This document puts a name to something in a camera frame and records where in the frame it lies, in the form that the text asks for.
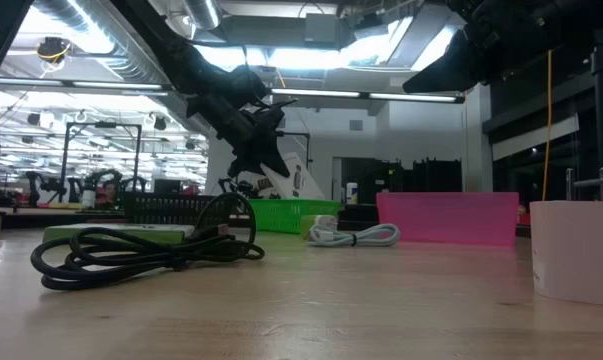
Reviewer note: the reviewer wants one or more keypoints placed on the pink translucent plastic bin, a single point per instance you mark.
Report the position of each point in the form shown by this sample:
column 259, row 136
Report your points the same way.
column 446, row 217

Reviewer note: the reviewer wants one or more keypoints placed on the black plastic basket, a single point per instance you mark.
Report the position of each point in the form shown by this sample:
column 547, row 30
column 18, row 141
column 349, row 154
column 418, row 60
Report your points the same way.
column 161, row 207

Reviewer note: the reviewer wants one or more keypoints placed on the person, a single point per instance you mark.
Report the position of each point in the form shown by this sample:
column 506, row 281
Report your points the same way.
column 110, row 192

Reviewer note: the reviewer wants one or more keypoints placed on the grey ceiling unit box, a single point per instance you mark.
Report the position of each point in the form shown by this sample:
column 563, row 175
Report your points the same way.
column 321, row 29

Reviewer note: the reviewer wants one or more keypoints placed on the white canister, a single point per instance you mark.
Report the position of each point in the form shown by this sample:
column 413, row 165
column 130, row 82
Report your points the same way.
column 351, row 194

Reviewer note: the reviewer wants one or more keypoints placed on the long ceiling light strip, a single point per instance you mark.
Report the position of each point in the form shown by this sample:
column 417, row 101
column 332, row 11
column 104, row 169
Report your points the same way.
column 116, row 85
column 316, row 93

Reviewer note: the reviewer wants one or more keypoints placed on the black shelving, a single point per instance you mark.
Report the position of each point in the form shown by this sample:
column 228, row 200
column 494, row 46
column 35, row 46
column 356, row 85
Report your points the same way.
column 431, row 180

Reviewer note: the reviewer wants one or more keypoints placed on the white product box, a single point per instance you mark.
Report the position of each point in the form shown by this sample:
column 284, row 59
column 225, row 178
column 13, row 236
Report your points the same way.
column 156, row 230
column 301, row 185

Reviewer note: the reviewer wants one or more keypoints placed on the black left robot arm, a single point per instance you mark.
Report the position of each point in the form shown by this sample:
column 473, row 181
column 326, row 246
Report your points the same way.
column 181, row 55

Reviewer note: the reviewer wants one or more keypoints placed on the pink earbuds case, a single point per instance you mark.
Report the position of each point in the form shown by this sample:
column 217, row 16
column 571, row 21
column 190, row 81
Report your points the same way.
column 581, row 250

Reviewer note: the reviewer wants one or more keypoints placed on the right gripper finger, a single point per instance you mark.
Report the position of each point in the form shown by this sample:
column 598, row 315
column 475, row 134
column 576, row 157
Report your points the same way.
column 451, row 70

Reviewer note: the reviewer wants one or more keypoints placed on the black background robot station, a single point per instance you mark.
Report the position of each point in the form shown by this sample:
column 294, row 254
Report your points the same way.
column 101, row 125

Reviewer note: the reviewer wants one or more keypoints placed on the green plastic basket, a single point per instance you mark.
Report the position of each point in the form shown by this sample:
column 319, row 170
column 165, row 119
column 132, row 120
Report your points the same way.
column 281, row 215

